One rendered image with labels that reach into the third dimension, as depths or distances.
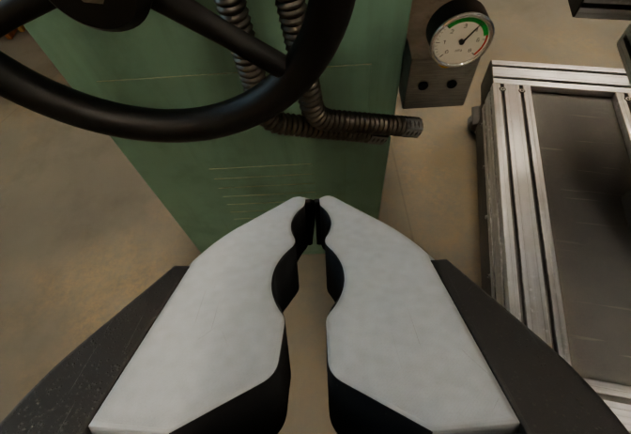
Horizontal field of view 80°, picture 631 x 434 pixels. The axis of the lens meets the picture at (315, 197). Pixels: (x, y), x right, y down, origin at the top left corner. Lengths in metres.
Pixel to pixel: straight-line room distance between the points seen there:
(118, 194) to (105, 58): 0.75
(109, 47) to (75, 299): 0.76
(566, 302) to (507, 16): 1.21
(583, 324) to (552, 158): 0.37
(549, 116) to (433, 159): 0.31
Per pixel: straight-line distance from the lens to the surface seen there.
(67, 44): 0.57
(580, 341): 0.82
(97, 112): 0.35
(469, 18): 0.43
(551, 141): 1.03
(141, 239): 1.15
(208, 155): 0.66
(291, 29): 0.33
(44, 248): 1.29
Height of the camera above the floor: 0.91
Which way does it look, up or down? 58 degrees down
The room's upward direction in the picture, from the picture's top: 7 degrees counter-clockwise
